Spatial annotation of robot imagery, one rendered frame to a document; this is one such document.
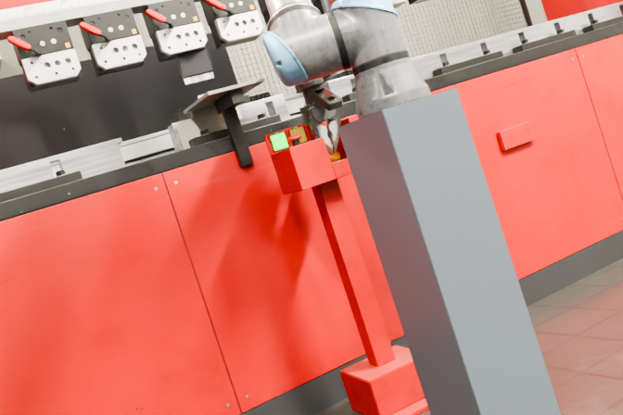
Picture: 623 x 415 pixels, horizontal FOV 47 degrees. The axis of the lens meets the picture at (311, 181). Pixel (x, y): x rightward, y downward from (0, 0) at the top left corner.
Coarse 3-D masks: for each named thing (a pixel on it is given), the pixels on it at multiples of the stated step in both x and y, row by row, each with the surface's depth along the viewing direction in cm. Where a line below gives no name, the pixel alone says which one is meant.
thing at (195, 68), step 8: (176, 56) 223; (184, 56) 224; (192, 56) 225; (200, 56) 226; (208, 56) 227; (184, 64) 224; (192, 64) 225; (200, 64) 226; (208, 64) 227; (184, 72) 224; (192, 72) 225; (200, 72) 226; (208, 72) 228; (184, 80) 224; (192, 80) 225; (200, 80) 226
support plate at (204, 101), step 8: (256, 80) 204; (264, 80) 205; (224, 88) 200; (232, 88) 201; (248, 88) 211; (208, 96) 200; (216, 96) 206; (192, 104) 212; (200, 104) 211; (208, 104) 216; (184, 112) 220
